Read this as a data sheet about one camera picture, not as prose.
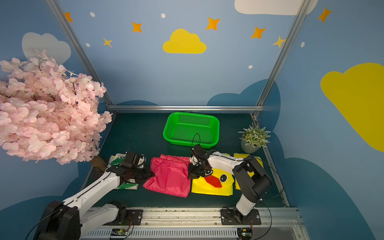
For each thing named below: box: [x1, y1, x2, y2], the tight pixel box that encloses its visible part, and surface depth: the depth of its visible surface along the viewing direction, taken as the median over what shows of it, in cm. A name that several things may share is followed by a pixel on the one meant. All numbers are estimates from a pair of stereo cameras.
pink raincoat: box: [143, 154, 192, 198], surface depth 86 cm
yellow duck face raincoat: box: [191, 168, 235, 197], surface depth 86 cm
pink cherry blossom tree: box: [0, 51, 113, 172], surface depth 53 cm
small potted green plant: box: [238, 122, 271, 154], surface depth 90 cm
